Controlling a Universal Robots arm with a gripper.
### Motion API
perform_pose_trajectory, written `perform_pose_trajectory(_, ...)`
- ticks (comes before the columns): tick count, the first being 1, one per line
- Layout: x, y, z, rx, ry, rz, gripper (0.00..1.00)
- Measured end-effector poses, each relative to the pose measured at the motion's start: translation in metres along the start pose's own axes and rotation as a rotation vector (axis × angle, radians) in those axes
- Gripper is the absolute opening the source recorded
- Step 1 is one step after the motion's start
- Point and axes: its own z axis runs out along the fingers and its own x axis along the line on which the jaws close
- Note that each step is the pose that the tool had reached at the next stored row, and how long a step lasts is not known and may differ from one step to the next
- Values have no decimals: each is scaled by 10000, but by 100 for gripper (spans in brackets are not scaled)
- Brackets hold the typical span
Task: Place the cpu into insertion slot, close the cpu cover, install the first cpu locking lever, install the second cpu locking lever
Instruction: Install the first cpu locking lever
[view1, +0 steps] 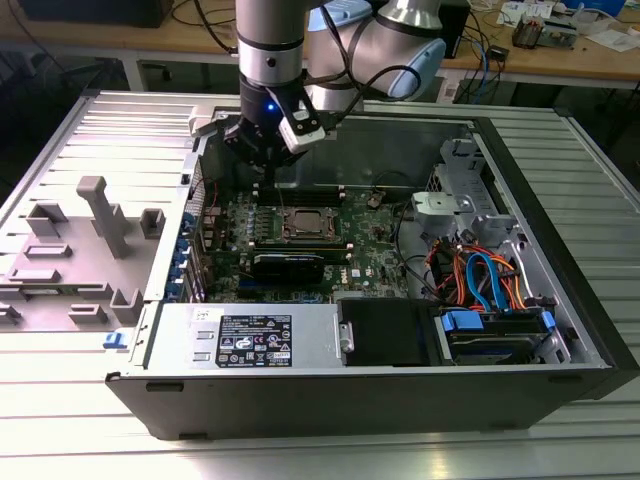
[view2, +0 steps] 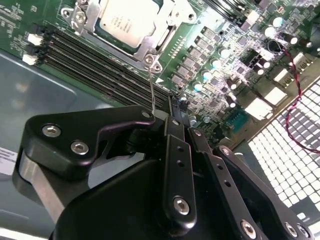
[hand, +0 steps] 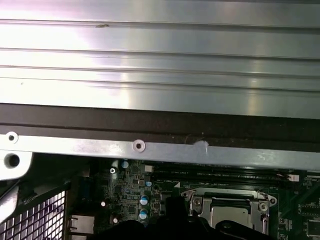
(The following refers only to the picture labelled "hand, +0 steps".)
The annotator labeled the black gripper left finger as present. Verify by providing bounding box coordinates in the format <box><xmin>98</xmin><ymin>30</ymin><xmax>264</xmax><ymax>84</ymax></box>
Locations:
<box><xmin>94</xmin><ymin>197</ymin><xmax>179</xmax><ymax>240</ymax></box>

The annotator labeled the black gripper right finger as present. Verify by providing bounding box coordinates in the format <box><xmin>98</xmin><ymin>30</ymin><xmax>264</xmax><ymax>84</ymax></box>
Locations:
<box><xmin>177</xmin><ymin>197</ymin><xmax>272</xmax><ymax>240</ymax></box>

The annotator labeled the metal socket cover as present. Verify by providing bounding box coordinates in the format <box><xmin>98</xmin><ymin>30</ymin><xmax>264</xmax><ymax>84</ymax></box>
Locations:
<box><xmin>189</xmin><ymin>191</ymin><xmax>270</xmax><ymax>240</ymax></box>

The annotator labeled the metal locking lever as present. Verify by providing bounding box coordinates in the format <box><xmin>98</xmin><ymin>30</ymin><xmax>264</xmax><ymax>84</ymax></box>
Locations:
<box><xmin>189</xmin><ymin>191</ymin><xmax>196</xmax><ymax>219</ymax></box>

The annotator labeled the CPU socket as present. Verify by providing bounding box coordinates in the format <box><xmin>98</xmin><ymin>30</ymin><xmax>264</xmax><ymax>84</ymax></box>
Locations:
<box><xmin>181</xmin><ymin>186</ymin><xmax>278</xmax><ymax>240</ymax></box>

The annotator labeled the RAM slot with white clips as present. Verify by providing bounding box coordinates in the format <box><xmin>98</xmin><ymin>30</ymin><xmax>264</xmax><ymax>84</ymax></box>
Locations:
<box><xmin>145</xmin><ymin>164</ymin><xmax>300</xmax><ymax>183</ymax></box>

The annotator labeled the green motherboard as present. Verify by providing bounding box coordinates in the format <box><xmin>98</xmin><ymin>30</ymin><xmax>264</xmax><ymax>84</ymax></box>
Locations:
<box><xmin>72</xmin><ymin>159</ymin><xmax>320</xmax><ymax>240</ymax></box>

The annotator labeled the silver port block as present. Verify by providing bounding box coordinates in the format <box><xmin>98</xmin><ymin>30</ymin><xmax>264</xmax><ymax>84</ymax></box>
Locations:
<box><xmin>70</xmin><ymin>215</ymin><xmax>95</xmax><ymax>240</ymax></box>

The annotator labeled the black PC case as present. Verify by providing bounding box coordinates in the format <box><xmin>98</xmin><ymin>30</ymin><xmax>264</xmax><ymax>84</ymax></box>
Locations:
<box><xmin>0</xmin><ymin>102</ymin><xmax>320</xmax><ymax>240</ymax></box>

